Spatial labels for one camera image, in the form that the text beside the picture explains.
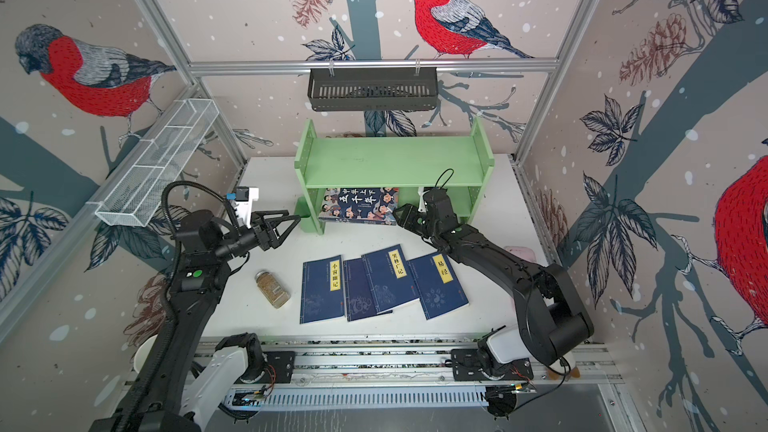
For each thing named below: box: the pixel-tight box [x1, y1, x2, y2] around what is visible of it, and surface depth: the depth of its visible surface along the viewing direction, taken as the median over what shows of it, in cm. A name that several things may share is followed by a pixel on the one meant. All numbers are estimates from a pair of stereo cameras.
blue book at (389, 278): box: [361, 244, 419, 314], surface depth 89 cm
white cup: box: [134, 334, 158, 373], surface depth 69 cm
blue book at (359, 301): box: [343, 257, 393, 322], surface depth 87 cm
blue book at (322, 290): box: [300, 255, 345, 324], surface depth 87 cm
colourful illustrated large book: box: [319, 187, 399, 227], surface depth 90 cm
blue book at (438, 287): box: [407, 252, 470, 321], surface depth 87 cm
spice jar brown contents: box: [254, 270, 291, 310], surface depth 85 cm
